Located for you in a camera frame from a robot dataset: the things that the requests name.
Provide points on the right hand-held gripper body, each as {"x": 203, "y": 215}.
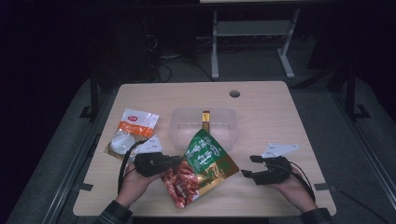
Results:
{"x": 275, "y": 172}

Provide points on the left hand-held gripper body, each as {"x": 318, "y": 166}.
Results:
{"x": 152, "y": 163}

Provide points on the green and red snack packet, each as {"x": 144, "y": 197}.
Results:
{"x": 202, "y": 168}

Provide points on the clear plastic container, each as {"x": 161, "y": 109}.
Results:
{"x": 186, "y": 130}

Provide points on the white and orange packet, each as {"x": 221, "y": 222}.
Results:
{"x": 137, "y": 123}

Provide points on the small red and yellow packet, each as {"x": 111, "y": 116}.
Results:
{"x": 206, "y": 119}

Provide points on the person's left hand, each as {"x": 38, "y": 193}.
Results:
{"x": 134, "y": 186}

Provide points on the person's right hand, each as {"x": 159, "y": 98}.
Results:
{"x": 299, "y": 194}

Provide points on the black tape strip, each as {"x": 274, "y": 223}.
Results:
{"x": 323, "y": 187}
{"x": 83, "y": 187}

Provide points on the round table grommet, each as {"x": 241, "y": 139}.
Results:
{"x": 234, "y": 94}

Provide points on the black metal stand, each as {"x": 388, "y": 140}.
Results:
{"x": 94, "y": 93}
{"x": 351, "y": 90}

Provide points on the grey metal rail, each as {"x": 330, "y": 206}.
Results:
{"x": 74, "y": 161}
{"x": 367, "y": 146}

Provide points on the white metal table frame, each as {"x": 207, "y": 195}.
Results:
{"x": 252, "y": 28}

